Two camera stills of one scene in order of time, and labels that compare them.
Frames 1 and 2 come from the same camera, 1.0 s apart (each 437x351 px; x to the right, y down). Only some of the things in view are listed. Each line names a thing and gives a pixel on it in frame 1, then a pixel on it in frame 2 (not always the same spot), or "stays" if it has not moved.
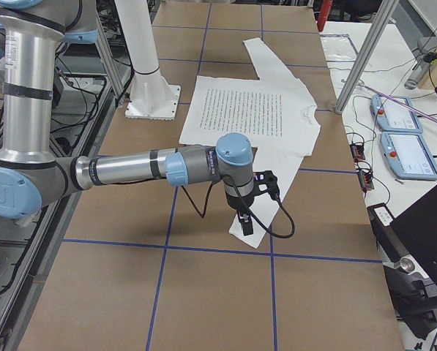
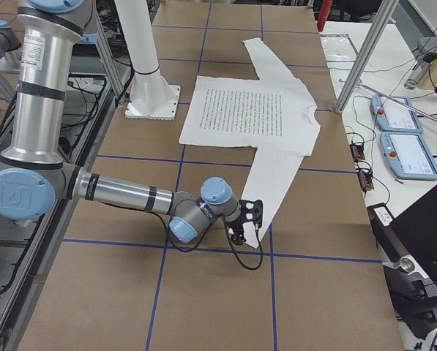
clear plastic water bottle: (418, 74) stays
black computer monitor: (424, 225) stays
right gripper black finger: (246, 221) to (238, 239)
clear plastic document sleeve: (338, 47) stays
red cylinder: (323, 14) stays
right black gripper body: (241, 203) to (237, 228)
